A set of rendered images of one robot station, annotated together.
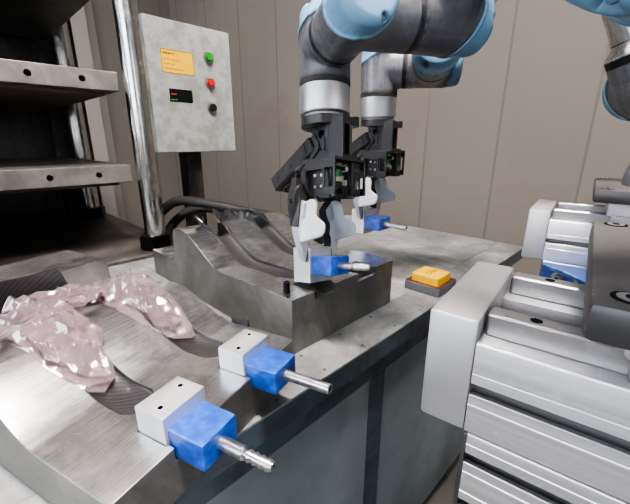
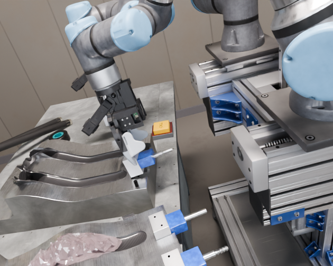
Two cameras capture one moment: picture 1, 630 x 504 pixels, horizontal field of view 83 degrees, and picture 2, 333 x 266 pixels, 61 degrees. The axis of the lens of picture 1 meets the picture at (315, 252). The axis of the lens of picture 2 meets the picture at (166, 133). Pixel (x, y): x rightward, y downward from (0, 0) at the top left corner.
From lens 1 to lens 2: 0.40 m
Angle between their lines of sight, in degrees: 37
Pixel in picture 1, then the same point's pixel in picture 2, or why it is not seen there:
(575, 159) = not seen: hidden behind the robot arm
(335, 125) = (123, 89)
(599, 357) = (295, 148)
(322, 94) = (110, 75)
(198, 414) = (187, 258)
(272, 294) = (130, 191)
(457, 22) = (165, 19)
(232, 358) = (163, 231)
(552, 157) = not seen: hidden behind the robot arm
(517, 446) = (284, 183)
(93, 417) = not seen: outside the picture
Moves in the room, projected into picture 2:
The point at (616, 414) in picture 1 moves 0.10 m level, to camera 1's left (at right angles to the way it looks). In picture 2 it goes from (304, 160) to (281, 190)
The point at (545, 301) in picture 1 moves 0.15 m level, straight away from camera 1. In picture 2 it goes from (260, 133) to (237, 105)
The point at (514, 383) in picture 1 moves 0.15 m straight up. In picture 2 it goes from (280, 168) to (280, 104)
